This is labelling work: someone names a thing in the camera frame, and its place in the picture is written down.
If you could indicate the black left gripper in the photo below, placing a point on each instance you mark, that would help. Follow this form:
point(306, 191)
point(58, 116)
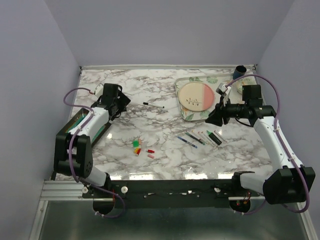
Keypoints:
point(123, 101)

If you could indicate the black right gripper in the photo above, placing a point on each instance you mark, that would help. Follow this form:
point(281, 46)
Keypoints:
point(215, 117)

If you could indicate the green cap black highlighter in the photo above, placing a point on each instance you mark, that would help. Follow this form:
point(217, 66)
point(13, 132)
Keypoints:
point(214, 138)

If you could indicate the yellow cap white marker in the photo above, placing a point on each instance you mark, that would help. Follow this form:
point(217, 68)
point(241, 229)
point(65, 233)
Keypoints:
point(207, 138)

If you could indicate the blue ballpoint pen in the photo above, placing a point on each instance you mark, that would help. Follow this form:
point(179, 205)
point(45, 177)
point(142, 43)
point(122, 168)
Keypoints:
point(187, 142)

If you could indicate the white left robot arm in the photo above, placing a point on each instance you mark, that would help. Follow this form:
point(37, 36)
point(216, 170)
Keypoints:
point(73, 152)

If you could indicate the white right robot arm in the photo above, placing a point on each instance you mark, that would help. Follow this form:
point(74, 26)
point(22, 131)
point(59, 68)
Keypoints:
point(290, 181)

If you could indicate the teal ballpoint pen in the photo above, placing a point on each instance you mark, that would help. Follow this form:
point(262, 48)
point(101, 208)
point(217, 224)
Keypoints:
point(194, 138)

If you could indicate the cream and pink plate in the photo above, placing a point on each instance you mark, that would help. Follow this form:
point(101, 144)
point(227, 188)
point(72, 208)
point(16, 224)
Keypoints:
point(196, 96)

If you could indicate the floral leaf pattern tray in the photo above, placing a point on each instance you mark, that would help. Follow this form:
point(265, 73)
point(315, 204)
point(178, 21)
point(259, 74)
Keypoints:
point(211, 80)

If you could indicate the black cap white marker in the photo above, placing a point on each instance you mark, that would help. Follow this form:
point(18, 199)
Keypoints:
point(153, 105)

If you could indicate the square teal black dish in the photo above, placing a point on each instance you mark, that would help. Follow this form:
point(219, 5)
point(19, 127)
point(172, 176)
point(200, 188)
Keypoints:
point(95, 128)

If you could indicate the small floral bowl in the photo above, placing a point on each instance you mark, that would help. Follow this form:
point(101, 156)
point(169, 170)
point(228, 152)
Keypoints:
point(246, 81)

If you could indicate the dark blue cup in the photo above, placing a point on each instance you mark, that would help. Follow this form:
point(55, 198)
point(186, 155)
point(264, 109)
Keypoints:
point(239, 71)

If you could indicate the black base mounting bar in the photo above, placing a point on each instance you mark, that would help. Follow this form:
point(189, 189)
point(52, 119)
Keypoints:
point(188, 193)

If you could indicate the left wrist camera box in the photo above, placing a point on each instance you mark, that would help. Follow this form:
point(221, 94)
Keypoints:
point(99, 90)

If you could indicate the aluminium frame rail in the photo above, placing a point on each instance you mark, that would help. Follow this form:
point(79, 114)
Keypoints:
point(61, 191)

